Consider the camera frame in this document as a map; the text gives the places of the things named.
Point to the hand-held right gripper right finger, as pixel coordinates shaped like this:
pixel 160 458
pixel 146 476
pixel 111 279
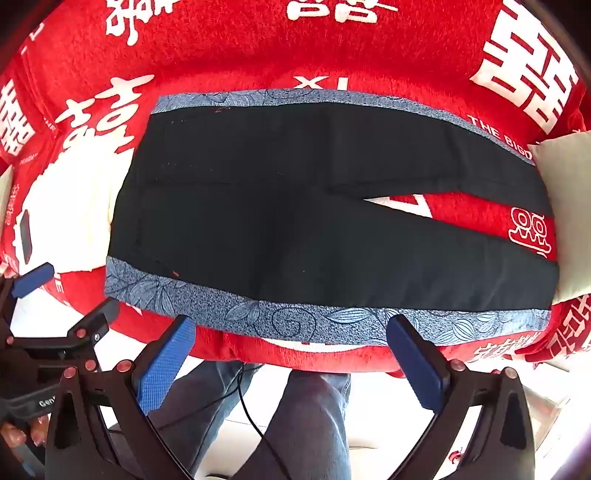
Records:
pixel 413 364

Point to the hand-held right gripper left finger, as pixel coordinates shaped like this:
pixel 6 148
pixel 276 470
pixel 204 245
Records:
pixel 166 364

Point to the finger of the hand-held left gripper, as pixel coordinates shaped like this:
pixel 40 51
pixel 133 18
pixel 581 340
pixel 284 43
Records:
pixel 32 278
pixel 99 318

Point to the black pants with floral trim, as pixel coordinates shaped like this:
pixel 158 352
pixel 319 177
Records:
pixel 258 221

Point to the person's left hand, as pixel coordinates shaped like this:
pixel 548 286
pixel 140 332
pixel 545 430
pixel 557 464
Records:
pixel 11 436

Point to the person's legs in jeans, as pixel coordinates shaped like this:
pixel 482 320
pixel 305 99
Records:
pixel 207 406

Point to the person's right leg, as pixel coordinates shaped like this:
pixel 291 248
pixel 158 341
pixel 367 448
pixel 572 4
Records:
pixel 314 415

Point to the white pillow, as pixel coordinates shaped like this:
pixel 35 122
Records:
pixel 570 207

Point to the red printed blanket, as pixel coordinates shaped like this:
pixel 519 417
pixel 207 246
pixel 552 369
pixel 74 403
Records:
pixel 231 60

